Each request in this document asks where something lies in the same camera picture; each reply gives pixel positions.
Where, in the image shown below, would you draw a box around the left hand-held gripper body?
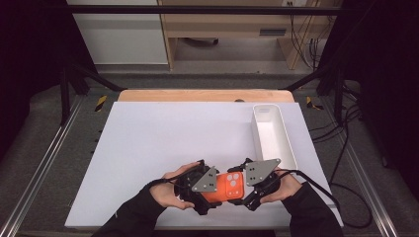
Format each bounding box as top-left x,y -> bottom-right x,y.
173,159 -> 222,216

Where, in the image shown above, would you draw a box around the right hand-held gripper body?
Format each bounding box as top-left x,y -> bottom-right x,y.
242,157 -> 283,207

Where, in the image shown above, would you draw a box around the orange smartphone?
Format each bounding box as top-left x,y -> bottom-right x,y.
200,171 -> 246,204

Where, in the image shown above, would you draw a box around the person's right hand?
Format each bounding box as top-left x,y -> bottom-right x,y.
258,167 -> 303,204

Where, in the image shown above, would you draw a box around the person's left hand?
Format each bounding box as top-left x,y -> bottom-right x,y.
149,160 -> 202,210

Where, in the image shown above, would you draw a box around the white plastic bin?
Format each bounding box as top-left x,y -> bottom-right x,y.
251,104 -> 298,172

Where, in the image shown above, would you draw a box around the white table sheet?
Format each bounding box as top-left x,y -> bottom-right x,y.
64,101 -> 344,229

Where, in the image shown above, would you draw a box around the wooden table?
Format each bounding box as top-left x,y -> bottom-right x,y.
118,88 -> 295,103

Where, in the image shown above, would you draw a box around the yellow black tape strip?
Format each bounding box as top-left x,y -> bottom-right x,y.
94,95 -> 109,113
305,96 -> 325,112

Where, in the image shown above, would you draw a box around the light wooden desk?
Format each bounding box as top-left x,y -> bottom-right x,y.
157,0 -> 342,71

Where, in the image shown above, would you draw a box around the white cabinet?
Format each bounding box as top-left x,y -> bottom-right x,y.
66,0 -> 169,65

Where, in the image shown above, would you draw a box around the dark curtain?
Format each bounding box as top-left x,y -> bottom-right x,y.
0,0 -> 99,159
317,0 -> 419,198

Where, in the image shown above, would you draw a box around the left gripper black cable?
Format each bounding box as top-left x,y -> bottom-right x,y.
146,168 -> 202,192

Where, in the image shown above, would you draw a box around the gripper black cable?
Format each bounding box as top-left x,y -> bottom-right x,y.
146,168 -> 202,192
278,169 -> 374,229

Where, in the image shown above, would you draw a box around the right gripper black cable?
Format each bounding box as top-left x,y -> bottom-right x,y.
278,169 -> 374,229

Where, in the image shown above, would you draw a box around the black floor cables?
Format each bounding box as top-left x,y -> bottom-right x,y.
308,83 -> 364,186

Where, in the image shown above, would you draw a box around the aluminium rail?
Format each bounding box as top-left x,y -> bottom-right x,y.
0,95 -> 84,237
320,98 -> 400,237

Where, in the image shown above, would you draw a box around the black frame stand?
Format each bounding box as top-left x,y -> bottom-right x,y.
284,62 -> 347,123
59,61 -> 127,126

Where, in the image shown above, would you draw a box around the hanging black cable bundle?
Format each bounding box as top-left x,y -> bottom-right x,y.
288,2 -> 330,71

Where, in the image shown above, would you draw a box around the black horizontal frame bar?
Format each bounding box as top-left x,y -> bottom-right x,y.
65,4 -> 345,16

